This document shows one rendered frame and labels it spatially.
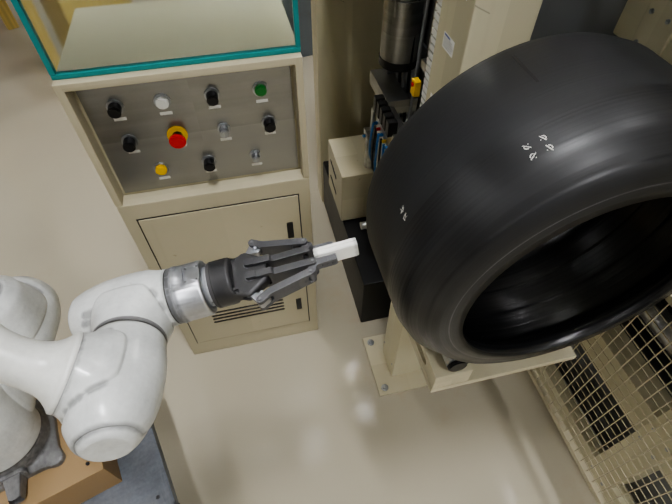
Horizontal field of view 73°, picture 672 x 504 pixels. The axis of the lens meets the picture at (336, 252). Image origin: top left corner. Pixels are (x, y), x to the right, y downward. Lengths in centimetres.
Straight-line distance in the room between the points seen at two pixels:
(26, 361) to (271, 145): 89
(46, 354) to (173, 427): 139
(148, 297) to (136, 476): 64
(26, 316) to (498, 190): 96
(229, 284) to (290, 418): 127
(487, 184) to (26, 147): 318
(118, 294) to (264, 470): 126
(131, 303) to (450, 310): 47
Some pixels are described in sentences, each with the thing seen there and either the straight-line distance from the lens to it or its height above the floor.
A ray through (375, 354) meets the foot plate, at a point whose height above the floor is 1.
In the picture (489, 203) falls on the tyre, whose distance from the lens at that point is 61.
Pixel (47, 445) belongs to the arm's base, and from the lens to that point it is 123.
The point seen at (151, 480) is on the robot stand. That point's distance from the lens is 126.
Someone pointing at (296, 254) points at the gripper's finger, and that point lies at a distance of 72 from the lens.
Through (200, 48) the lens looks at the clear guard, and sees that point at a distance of 115.
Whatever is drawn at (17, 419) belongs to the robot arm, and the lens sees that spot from 114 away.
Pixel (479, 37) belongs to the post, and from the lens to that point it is 92.
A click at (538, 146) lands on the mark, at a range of 62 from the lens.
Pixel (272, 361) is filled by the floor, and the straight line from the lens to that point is 202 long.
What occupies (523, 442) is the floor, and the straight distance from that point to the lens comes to 201.
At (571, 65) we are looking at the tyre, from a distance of 73.
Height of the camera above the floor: 180
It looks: 51 degrees down
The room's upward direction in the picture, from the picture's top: straight up
